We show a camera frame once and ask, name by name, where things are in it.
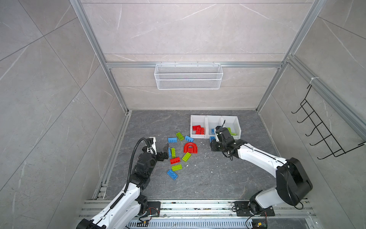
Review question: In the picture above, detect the green lego top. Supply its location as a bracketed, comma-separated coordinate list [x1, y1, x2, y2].
[176, 132, 185, 141]

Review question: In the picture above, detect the white three-compartment bin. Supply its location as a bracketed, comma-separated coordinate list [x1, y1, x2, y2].
[190, 115, 242, 139]

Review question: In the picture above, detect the red arch lego piece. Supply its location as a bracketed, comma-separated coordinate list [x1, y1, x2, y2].
[184, 142, 198, 154]

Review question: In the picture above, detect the red lego bottom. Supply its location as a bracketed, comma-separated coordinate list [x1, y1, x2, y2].
[195, 127, 201, 135]

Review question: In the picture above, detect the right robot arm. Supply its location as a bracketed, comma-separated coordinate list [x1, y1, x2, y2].
[210, 126, 313, 215]

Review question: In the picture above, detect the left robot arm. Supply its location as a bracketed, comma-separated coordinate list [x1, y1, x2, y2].
[76, 137, 169, 229]

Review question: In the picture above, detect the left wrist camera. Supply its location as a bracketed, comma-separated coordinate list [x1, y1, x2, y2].
[147, 137, 157, 155]

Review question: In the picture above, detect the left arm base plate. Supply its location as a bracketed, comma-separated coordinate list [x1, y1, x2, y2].
[137, 201, 161, 217]

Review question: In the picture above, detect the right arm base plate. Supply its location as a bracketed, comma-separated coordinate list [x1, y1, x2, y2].
[231, 201, 275, 217]

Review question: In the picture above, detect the white wire mesh basket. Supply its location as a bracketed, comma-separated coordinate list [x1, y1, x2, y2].
[154, 63, 224, 90]

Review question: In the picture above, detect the black wire hook rack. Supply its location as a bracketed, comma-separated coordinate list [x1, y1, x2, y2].
[291, 85, 366, 160]

